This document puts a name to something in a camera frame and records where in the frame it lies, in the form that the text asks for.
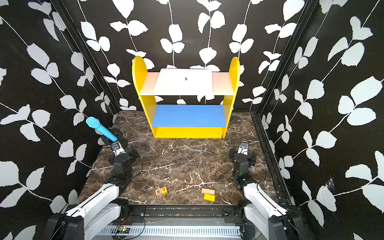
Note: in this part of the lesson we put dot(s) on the blue toy microphone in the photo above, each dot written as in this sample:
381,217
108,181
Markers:
94,123

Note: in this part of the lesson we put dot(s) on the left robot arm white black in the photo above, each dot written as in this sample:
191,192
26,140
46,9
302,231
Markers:
86,220

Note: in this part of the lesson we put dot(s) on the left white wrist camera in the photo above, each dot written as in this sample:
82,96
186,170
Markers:
117,148

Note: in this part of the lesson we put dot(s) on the yellow flat block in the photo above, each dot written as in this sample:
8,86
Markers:
209,197

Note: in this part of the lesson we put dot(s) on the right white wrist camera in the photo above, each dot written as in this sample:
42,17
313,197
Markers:
243,148

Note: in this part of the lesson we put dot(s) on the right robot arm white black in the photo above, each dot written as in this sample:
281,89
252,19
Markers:
273,221

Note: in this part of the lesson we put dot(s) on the yellow number 6 block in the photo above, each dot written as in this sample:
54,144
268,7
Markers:
164,191

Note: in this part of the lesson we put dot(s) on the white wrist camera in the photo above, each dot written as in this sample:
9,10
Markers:
243,148
117,148

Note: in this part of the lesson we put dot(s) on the tan wooden flat block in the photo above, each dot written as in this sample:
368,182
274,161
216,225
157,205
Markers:
208,191

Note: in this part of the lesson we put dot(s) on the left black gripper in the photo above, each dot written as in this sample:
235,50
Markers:
132,157

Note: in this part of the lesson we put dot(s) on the small circuit board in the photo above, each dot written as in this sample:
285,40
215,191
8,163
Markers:
121,230

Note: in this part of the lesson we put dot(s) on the yellow shelf with blue board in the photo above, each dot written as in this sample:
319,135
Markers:
187,103

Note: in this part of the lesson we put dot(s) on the white slotted cable duct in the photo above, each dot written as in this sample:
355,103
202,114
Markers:
177,231

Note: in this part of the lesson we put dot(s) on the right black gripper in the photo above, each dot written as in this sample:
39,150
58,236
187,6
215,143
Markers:
234,155

